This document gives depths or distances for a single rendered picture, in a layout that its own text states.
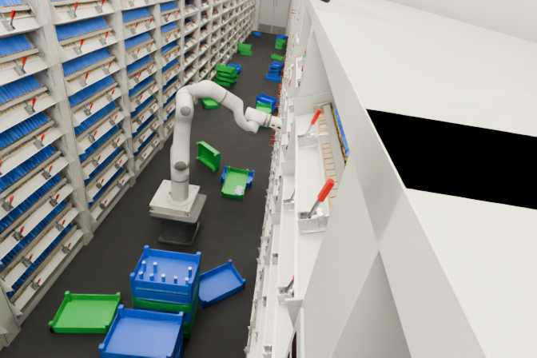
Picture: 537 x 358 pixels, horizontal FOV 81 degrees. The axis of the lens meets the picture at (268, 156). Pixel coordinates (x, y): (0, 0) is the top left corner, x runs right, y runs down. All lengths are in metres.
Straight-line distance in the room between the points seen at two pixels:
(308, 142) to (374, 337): 0.53
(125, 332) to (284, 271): 1.20
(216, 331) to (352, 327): 1.93
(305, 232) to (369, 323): 0.29
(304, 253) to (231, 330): 1.70
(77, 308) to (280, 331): 1.80
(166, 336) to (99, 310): 0.64
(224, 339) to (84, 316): 0.81
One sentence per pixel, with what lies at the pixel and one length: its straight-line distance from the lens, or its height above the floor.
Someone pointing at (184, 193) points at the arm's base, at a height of 0.43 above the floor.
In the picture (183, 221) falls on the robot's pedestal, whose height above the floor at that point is 0.28.
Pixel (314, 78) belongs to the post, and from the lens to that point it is 0.85.
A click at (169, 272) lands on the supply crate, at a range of 1.85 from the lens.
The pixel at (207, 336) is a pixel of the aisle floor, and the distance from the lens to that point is 2.11.
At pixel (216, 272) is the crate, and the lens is 2.34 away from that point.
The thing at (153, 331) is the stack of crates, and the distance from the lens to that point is 1.76.
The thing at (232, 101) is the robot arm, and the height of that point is 1.14.
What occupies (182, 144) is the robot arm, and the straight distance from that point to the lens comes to 2.02.
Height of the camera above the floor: 1.83
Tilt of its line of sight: 30 degrees down
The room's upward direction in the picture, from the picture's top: 9 degrees clockwise
